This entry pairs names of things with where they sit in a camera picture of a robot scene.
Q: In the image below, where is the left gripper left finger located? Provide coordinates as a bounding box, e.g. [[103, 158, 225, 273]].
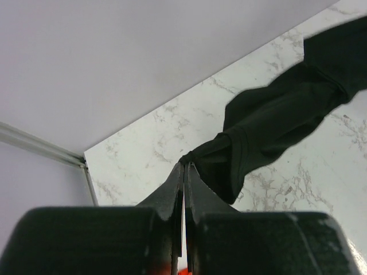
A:
[[1, 164, 184, 274]]

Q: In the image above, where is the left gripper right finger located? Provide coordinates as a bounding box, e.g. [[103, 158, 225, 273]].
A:
[[183, 163, 360, 274]]

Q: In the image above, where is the black t shirt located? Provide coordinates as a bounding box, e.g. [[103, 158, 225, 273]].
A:
[[180, 17, 366, 204]]

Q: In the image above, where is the orange folded t shirt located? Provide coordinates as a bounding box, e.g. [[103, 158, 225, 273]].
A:
[[178, 268, 192, 275]]

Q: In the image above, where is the left aluminium corner post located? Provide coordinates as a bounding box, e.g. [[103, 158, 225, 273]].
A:
[[1, 122, 98, 206]]

